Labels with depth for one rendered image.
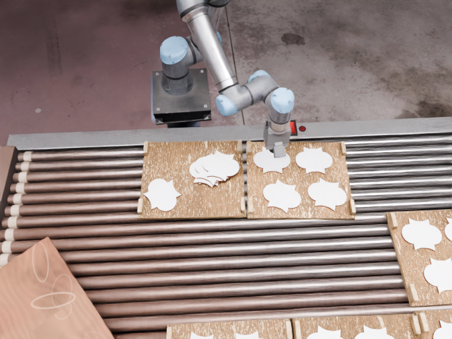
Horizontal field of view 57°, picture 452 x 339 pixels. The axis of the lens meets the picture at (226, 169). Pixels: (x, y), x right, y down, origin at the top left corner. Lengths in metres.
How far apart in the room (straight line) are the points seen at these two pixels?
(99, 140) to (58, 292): 0.69
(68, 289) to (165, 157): 0.63
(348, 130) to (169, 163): 0.79
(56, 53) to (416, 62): 2.88
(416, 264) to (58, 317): 1.23
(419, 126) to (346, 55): 1.66
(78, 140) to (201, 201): 0.62
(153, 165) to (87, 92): 1.70
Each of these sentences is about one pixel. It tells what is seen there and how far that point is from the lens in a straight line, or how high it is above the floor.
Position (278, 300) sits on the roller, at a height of 0.92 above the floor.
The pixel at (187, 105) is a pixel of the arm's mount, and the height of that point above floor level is 0.95.
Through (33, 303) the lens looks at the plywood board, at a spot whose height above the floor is 1.04.
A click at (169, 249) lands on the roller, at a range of 1.56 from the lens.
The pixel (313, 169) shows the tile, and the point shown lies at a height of 0.95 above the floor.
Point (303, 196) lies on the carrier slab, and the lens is 1.65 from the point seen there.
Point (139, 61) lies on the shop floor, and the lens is 3.45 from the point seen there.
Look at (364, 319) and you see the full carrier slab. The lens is 1.54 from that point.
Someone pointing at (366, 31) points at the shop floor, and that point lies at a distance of 3.81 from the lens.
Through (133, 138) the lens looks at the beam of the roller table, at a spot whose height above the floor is 0.92.
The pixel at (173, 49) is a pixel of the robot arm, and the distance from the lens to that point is 1.78.
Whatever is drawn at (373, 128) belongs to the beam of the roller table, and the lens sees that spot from 1.93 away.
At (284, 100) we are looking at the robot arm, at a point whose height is 1.34.
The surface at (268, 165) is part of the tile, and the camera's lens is 1.68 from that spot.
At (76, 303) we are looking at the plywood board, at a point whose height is 1.04.
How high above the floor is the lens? 2.38
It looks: 59 degrees down
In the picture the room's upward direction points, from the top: straight up
